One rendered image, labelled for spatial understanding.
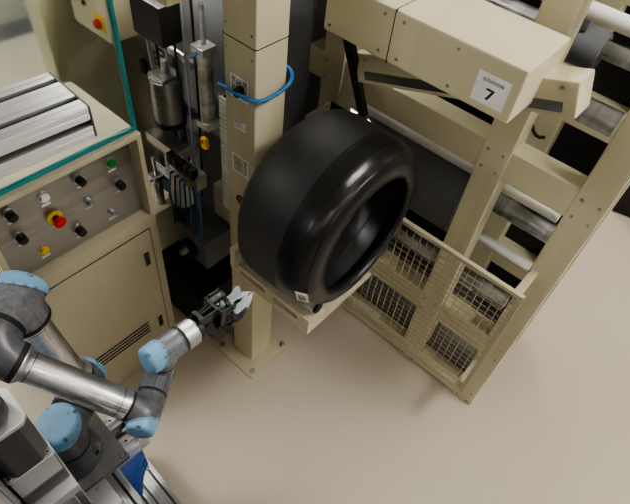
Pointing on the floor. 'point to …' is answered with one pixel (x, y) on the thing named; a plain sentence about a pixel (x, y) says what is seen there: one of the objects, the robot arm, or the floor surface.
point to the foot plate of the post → (254, 358)
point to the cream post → (264, 61)
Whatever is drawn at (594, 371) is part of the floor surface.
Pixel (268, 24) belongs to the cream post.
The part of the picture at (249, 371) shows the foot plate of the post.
